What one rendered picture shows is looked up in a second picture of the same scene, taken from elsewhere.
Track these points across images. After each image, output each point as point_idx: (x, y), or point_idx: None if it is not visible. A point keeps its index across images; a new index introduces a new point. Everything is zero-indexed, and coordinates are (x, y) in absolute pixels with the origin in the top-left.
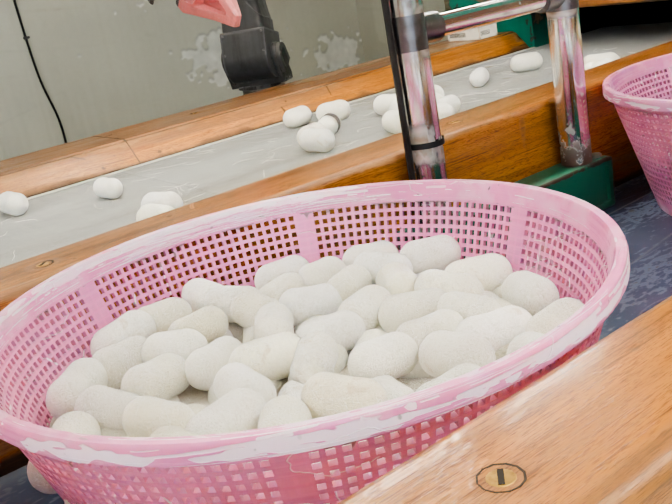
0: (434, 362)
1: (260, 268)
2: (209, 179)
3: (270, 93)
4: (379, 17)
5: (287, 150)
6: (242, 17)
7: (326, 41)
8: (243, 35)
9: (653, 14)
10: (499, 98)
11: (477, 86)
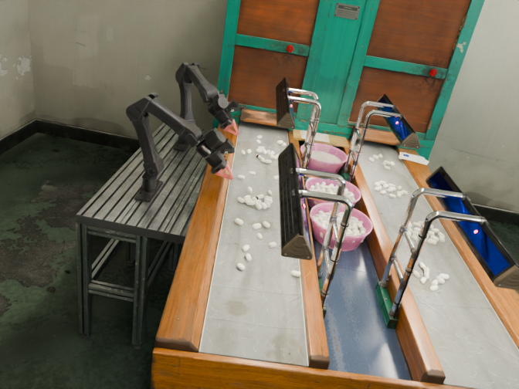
0: (344, 194)
1: (312, 187)
2: (261, 170)
3: None
4: (47, 52)
5: (259, 162)
6: (189, 116)
7: (20, 59)
8: (190, 121)
9: None
10: (272, 149)
11: (259, 143)
